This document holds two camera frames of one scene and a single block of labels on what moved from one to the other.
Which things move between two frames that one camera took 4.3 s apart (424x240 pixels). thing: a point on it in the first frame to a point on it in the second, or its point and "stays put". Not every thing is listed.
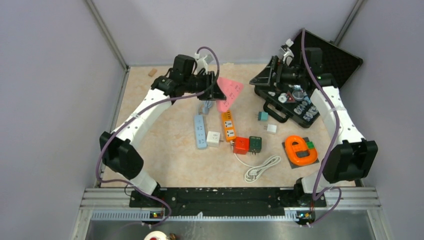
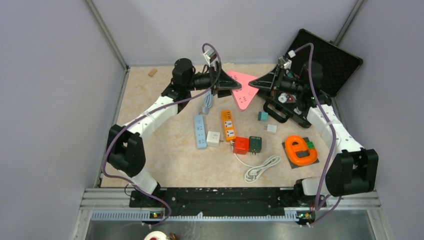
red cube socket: [241, 145] stays put
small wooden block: [152, 72] stays put
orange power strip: [228, 126] stays put
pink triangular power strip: [231, 89] to [244, 95]
